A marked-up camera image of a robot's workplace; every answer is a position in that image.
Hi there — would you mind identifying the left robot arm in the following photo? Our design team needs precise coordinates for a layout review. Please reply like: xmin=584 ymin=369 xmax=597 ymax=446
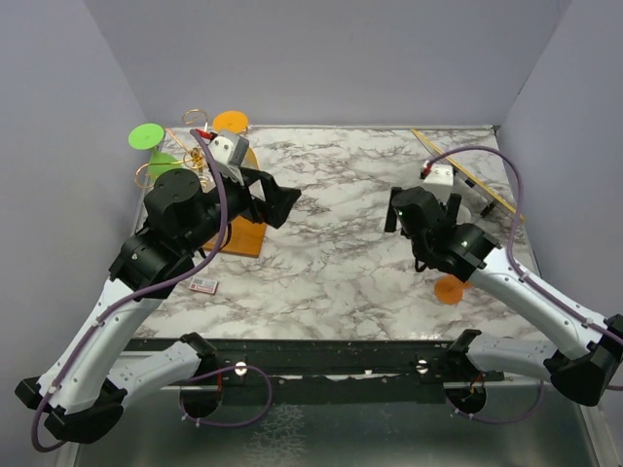
xmin=16 ymin=168 xmax=301 ymax=452

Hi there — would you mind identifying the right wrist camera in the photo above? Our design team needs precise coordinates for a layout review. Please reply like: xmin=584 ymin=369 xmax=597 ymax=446
xmin=420 ymin=163 xmax=454 ymax=202

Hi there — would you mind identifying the green plastic wine glass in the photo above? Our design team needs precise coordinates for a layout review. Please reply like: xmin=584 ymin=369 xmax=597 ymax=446
xmin=128 ymin=123 xmax=181 ymax=183

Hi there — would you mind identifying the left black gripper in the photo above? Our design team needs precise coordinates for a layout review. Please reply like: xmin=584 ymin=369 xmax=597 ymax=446
xmin=182 ymin=162 xmax=302 ymax=254

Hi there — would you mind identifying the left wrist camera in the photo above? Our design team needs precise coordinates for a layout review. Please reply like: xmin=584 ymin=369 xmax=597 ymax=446
xmin=203 ymin=129 xmax=249 ymax=186

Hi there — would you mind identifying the yellow plastic wine glass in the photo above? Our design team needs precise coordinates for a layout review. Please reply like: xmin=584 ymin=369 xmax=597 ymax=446
xmin=212 ymin=110 xmax=259 ymax=169

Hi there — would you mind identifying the gold wire glass rack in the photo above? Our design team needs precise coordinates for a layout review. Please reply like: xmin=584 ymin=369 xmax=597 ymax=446
xmin=134 ymin=109 xmax=266 ymax=258

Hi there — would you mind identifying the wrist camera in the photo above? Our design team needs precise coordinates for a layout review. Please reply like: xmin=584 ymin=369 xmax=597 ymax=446
xmin=203 ymin=129 xmax=249 ymax=186
xmin=420 ymin=163 xmax=454 ymax=202

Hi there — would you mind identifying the black metal base rail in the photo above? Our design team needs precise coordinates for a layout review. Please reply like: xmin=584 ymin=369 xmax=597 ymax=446
xmin=116 ymin=335 xmax=556 ymax=405

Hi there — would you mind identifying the orange plastic wine glass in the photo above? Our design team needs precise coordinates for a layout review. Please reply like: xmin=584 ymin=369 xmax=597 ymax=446
xmin=434 ymin=274 xmax=472 ymax=305

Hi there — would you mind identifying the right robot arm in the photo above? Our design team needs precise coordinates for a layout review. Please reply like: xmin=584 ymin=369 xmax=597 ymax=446
xmin=385 ymin=187 xmax=622 ymax=407

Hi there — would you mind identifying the small red white box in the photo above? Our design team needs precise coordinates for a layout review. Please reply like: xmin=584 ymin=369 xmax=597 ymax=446
xmin=189 ymin=276 xmax=219 ymax=295

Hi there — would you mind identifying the small whiteboard on stand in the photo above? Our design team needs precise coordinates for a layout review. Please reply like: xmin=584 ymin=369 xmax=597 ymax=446
xmin=410 ymin=128 xmax=516 ymax=219

